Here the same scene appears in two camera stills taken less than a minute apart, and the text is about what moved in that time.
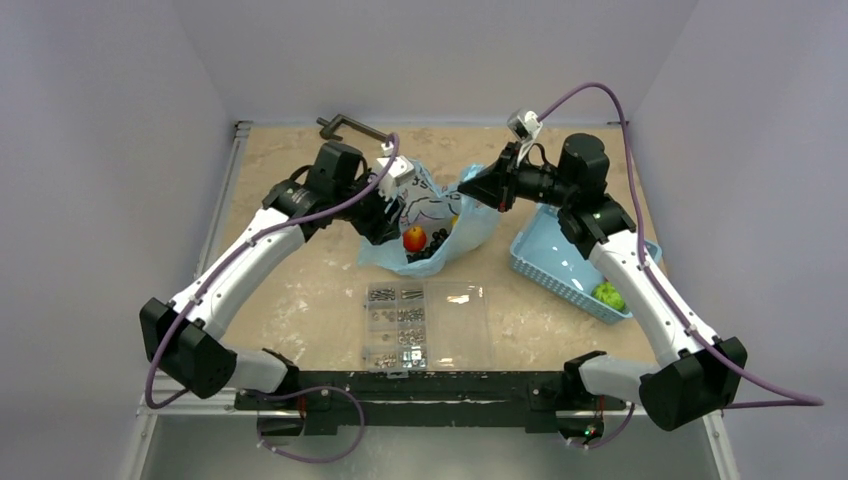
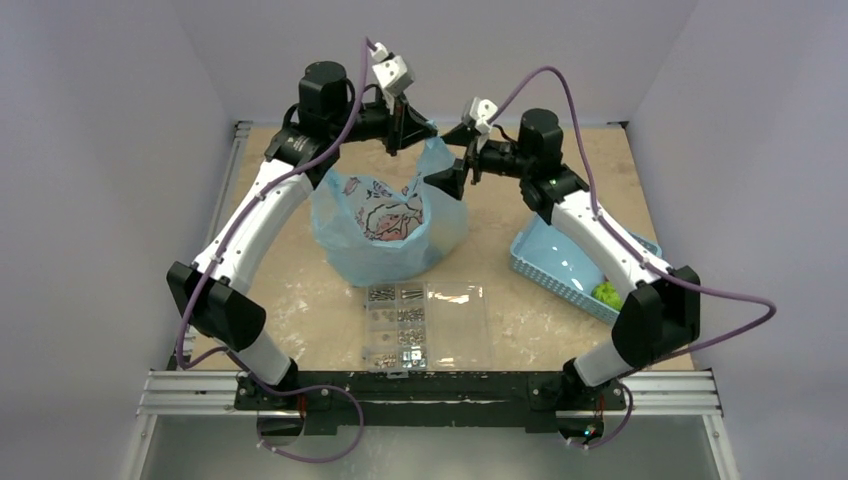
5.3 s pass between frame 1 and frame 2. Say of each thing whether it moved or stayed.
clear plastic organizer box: stayed
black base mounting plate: stayed
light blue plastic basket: stayed
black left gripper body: moved
